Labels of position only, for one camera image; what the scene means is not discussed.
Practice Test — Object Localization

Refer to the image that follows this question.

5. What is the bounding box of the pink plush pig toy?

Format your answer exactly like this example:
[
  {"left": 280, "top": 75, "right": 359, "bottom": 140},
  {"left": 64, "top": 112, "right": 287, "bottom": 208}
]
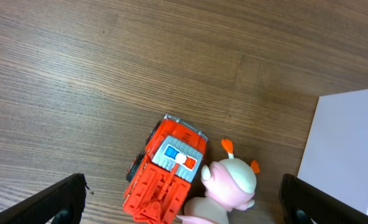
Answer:
[{"left": 177, "top": 139, "right": 260, "bottom": 224}]

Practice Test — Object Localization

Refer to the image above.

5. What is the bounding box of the white cardboard box pink interior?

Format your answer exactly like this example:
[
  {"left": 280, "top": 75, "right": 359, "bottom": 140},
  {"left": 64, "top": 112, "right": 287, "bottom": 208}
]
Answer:
[{"left": 297, "top": 89, "right": 368, "bottom": 215}]

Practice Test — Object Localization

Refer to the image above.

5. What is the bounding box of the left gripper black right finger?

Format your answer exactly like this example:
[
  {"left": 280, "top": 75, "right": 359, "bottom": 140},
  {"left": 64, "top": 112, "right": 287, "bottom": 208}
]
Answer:
[{"left": 279, "top": 174, "right": 368, "bottom": 224}]

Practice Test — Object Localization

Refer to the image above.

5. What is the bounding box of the red toy fire truck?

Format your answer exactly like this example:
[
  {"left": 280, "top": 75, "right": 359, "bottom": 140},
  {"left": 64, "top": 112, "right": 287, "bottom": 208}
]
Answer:
[{"left": 123, "top": 114, "right": 208, "bottom": 224}]

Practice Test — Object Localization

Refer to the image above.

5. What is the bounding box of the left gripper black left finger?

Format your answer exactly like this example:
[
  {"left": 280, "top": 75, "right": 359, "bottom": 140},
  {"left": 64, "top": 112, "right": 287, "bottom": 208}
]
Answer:
[{"left": 0, "top": 173, "right": 89, "bottom": 224}]

